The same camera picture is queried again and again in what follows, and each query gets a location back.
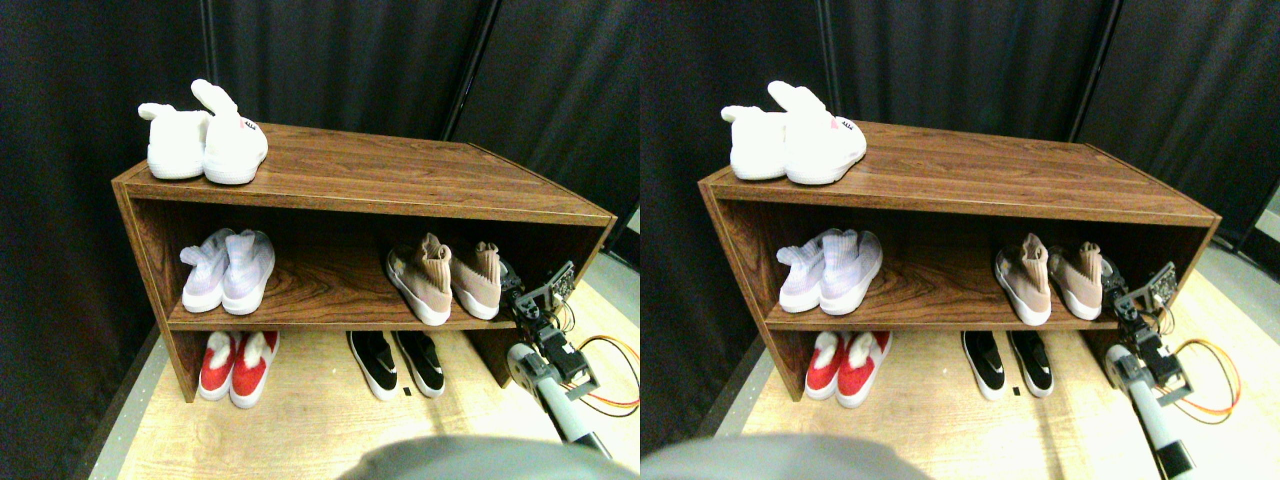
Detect beige shoe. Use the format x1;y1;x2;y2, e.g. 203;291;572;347
386;233;453;327
994;234;1053;327
450;241;503;321
1048;242;1104;321

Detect black shoe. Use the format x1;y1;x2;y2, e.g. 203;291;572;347
393;331;447;399
1008;331;1055;399
347;331;400;402
962;331;1007;401

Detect brown shoe rack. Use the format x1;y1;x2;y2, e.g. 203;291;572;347
697;120;1223;403
112;122;618;403

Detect curtain stand pole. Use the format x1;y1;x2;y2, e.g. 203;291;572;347
203;0;221;91
818;0;842;91
1070;0;1122;141
443;0;499;141

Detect red shoe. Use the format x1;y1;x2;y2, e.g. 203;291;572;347
198;333;241;402
805;333;849;401
836;332;893;409
229;332;280;409

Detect lilac shoe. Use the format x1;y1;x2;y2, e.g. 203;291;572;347
222;230;276;316
777;232;834;313
820;230;884;316
180;229;237;313

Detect white shoe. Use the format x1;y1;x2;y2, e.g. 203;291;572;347
721;105;796;181
138;102;213;181
768;81;868;186
191;79;269;186

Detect orange wire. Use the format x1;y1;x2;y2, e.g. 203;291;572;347
575;335;641;414
1175;338;1242;426

